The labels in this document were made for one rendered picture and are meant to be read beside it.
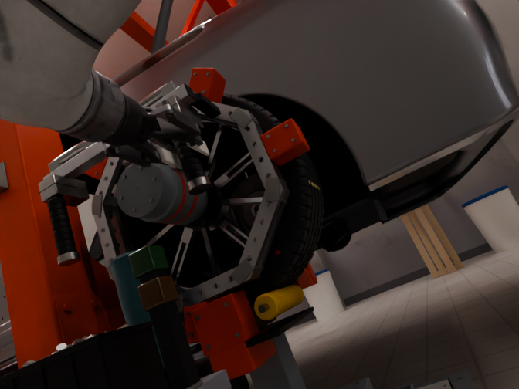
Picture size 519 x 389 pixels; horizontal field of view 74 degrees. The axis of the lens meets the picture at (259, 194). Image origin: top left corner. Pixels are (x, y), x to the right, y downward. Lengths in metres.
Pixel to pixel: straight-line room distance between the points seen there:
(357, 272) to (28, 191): 5.49
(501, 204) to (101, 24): 5.12
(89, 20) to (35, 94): 0.09
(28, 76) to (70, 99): 0.05
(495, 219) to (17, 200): 4.98
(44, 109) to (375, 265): 5.87
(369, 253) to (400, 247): 0.49
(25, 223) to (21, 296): 0.20
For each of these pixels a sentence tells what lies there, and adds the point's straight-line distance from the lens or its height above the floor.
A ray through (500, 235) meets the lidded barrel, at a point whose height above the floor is 0.19.
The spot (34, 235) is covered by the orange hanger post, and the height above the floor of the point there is 0.92.
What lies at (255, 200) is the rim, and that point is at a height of 0.78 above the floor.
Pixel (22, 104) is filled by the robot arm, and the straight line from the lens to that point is 0.42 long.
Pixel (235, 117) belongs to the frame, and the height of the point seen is 0.96.
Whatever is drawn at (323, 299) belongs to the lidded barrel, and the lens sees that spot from 5.56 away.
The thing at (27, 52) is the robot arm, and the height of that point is 0.80.
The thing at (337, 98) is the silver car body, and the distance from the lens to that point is 1.31.
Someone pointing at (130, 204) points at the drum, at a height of 0.82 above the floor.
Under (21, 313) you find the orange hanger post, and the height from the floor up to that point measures 0.74.
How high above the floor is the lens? 0.51
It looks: 17 degrees up
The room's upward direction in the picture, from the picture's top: 23 degrees counter-clockwise
